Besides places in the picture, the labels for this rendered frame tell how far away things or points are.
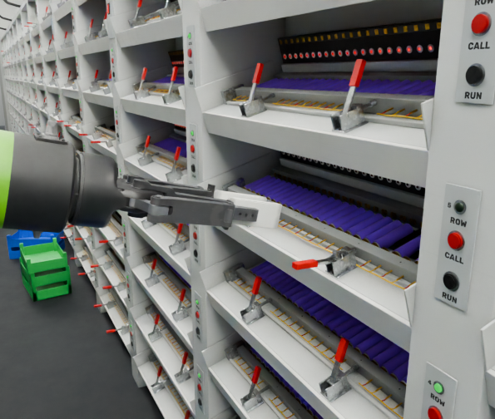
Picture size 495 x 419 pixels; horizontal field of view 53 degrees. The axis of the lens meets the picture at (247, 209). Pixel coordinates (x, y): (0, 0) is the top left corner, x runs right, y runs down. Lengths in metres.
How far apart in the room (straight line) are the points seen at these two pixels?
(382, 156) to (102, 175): 0.31
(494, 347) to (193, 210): 0.32
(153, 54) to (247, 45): 0.70
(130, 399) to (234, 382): 0.90
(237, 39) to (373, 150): 0.55
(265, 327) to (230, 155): 0.38
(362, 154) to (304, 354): 0.40
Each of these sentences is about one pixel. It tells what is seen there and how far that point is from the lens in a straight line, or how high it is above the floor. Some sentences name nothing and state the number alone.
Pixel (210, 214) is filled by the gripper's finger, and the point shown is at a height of 1.03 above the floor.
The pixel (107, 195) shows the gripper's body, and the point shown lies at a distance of 0.50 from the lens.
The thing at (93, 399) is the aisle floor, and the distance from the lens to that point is 2.06.
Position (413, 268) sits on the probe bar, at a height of 0.93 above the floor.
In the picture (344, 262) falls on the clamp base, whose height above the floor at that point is 0.91.
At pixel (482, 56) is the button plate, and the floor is 1.18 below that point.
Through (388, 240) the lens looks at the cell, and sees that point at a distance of 0.74.
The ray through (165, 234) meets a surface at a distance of 1.50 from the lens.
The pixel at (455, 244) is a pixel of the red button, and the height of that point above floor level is 1.01.
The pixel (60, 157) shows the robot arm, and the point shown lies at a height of 1.09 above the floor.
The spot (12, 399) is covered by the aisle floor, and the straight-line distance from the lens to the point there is 2.16.
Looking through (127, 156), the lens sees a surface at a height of 0.90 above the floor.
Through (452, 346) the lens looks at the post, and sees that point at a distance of 0.57.
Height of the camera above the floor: 1.17
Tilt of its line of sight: 15 degrees down
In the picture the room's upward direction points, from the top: straight up
